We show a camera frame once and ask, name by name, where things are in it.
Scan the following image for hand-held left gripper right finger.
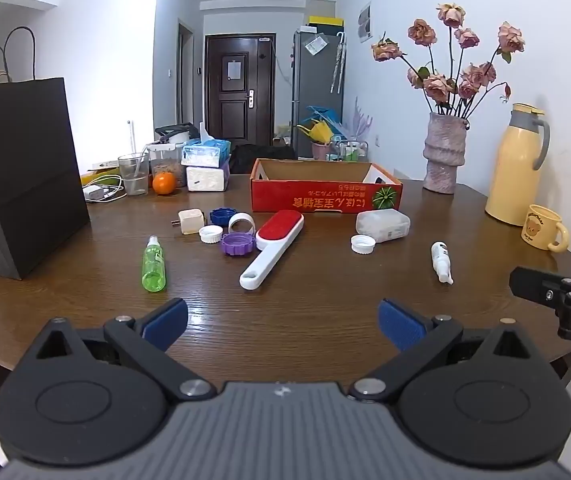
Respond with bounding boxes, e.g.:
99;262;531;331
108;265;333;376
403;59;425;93
349;298;546;404

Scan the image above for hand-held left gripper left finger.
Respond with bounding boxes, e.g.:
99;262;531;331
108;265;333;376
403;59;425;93
25;298;217;403

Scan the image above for green spray bottle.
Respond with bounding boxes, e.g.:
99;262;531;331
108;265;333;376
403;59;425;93
141;235;167;292

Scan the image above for clear cotton swab box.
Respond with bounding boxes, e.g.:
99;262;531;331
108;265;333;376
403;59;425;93
355;209;411;241

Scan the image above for beige plug charger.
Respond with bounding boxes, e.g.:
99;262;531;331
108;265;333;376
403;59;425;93
170;208;203;237

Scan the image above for purple bottle cap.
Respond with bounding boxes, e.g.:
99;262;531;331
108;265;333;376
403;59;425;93
220;231;257;257

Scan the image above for white tape roll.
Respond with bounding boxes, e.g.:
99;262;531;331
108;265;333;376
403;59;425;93
228;213;256;236

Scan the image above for red and white lint brush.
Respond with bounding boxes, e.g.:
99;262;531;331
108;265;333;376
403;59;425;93
239;210;305;291

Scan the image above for red cardboard box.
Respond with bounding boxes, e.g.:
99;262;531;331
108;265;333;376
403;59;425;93
250;158;403;216

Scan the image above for yellow bear mug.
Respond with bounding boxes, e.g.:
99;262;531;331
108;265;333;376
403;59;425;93
521;204;570;252

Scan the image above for small white spray bottle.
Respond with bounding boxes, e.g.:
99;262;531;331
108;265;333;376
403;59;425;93
430;241;454;286

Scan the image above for yellow thermos jug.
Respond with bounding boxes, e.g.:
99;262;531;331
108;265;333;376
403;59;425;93
485;103;551;227

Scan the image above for orange fruit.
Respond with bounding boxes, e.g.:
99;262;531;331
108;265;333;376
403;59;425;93
152;171;176;196

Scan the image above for clear glass cup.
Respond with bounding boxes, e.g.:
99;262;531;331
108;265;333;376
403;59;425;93
118;154;151;196

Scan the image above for purple tissue pack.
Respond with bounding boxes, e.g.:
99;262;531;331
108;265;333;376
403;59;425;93
186;162;230;192

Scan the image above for pink textured vase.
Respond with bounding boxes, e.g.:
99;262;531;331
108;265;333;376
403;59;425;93
423;111;469;195

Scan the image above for clear plastic food container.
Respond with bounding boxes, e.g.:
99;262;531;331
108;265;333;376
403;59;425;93
146;142;187;188

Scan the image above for yellow packet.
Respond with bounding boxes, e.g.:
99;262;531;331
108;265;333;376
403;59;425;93
80;167;121;187

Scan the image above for blue tissue pack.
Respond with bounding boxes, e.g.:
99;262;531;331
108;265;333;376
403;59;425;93
181;122;231;167

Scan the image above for black and white appliance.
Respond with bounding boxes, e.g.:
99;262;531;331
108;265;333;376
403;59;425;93
155;122;201;147

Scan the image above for black paper bag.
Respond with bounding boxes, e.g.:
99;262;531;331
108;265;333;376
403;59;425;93
0;27;91;281

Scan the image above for purple feather decoration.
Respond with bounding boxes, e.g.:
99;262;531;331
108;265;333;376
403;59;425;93
348;97;373;141

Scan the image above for yellow hangers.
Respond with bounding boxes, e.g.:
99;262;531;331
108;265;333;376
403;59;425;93
298;120;333;145

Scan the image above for dried pink roses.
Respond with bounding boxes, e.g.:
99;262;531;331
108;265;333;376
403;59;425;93
371;2;526;121

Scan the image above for cardboard boxes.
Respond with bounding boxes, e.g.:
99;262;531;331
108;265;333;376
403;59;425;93
272;125;296;148

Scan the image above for blue hangers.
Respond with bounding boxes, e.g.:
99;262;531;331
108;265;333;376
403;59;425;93
305;105;343;133

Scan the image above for dark brown door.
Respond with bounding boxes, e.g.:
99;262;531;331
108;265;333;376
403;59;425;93
204;34;276;148

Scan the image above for side room door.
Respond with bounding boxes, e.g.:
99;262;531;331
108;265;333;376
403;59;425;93
178;20;194;126

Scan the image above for grey fridge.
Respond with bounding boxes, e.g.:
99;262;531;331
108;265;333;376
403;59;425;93
293;27;346;158

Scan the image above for folded white umbrella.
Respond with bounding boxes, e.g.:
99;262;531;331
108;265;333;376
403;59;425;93
330;31;347;94

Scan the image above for white charger with cable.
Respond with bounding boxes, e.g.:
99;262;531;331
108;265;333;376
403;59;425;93
82;175;127;205

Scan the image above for wire rack with bottles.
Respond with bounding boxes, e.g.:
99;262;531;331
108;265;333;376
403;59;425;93
330;137;369;163

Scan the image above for wall poster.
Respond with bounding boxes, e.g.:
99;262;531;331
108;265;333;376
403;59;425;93
358;2;372;43

